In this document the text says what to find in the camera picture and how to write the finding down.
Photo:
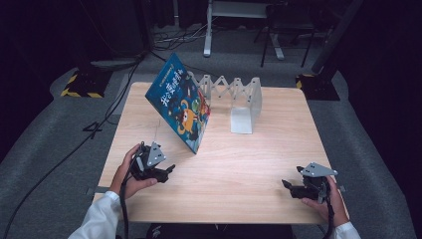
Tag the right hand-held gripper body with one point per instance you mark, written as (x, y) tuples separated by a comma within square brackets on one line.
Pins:
[(317, 170)]

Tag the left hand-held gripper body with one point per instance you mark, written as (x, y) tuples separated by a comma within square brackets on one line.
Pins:
[(154, 156)]

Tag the blue picture book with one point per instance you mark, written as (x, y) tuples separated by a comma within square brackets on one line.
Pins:
[(179, 103)]

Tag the grey metal expandable book rack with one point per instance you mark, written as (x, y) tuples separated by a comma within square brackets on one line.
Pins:
[(241, 121)]

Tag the person's left hand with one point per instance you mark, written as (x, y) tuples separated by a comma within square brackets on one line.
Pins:
[(124, 176)]

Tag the person's right hand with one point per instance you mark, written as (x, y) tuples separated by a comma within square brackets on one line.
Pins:
[(336, 205)]

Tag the person's dark clothing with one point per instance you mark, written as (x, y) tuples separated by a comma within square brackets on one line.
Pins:
[(219, 231)]

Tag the black yellow striped stand base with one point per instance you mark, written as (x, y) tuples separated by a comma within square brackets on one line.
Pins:
[(86, 84), (318, 88)]

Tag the black chair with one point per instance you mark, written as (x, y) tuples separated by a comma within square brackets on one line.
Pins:
[(285, 23)]

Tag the white metal desk frame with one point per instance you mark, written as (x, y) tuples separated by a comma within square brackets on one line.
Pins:
[(208, 33)]

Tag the grey slanted stand post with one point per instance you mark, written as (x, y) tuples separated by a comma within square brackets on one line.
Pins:
[(335, 36)]

